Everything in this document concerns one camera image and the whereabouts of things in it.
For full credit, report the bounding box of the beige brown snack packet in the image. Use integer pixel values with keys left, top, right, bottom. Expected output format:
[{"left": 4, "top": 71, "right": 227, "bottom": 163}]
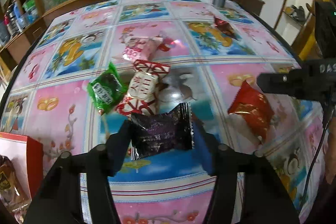
[{"left": 0, "top": 155, "right": 29, "bottom": 211}]

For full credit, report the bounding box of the dark red gold snack packet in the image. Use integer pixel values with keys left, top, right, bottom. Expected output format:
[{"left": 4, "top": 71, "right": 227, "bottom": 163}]
[{"left": 228, "top": 80, "right": 274, "bottom": 143}]

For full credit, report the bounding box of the brown foil candy wrapper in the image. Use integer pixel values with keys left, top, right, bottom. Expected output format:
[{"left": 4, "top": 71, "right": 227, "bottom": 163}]
[{"left": 214, "top": 16, "right": 237, "bottom": 39}]

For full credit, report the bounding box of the black purple snack packet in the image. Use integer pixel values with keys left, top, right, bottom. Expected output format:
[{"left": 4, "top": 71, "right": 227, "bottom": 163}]
[{"left": 131, "top": 102, "right": 194, "bottom": 160}]

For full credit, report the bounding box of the green snack packet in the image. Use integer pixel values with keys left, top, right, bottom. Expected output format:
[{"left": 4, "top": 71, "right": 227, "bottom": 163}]
[{"left": 87, "top": 62, "right": 127, "bottom": 115}]

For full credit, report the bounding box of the white red candy packet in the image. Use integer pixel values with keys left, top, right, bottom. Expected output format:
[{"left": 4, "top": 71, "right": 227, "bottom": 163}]
[{"left": 116, "top": 59, "right": 170, "bottom": 117}]

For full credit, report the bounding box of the red white gift box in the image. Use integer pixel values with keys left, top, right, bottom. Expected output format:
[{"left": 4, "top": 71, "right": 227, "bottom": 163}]
[{"left": 0, "top": 131, "right": 45, "bottom": 223}]

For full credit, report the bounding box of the pink white snack packet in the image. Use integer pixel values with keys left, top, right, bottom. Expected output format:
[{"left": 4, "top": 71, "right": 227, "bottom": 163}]
[{"left": 121, "top": 36, "right": 163, "bottom": 63}]

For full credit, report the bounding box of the black cable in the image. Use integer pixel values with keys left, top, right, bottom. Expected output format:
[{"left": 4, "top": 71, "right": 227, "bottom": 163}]
[{"left": 299, "top": 101, "right": 336, "bottom": 209}]

